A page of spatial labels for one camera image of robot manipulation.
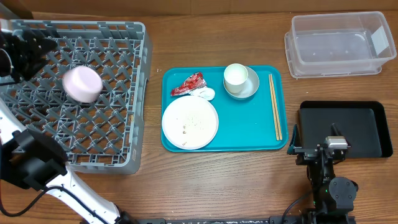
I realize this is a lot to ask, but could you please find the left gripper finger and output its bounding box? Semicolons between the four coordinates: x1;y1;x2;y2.
24;31;58;56
21;58;49;81

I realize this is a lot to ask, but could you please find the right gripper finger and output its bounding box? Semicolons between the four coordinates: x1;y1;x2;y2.
289;124;301;149
331;123;342;136

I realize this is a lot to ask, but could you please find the small white bowl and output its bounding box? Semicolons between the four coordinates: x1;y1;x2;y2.
62;66;103;103

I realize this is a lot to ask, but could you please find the grey metal bowl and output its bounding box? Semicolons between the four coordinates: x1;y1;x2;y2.
224;66;259;100

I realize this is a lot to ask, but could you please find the white cup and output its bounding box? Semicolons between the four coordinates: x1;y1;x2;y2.
224;63;248;93

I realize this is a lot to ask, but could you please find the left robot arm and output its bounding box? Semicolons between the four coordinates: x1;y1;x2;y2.
1;31;136;223

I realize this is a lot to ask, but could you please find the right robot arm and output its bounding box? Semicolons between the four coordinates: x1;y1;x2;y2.
281;124;358;223

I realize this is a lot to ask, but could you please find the black plastic tray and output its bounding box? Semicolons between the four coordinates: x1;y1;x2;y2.
296;101;393;158

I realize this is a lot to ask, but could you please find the teal serving tray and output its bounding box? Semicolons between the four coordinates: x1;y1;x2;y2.
162;65;289;152

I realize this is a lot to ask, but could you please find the clear plastic container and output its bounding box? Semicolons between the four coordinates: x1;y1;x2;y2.
284;11;397;78

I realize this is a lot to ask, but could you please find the grey plastic dish rack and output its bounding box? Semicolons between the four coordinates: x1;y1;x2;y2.
1;19;152;174

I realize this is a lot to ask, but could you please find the crumpled white tissue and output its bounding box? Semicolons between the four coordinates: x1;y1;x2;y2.
190;87;215;101

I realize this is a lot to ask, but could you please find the large white dinner plate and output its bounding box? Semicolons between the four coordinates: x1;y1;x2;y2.
162;96;219;151

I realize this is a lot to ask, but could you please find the red snack wrapper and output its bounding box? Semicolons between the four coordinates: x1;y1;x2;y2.
170;72;207;96

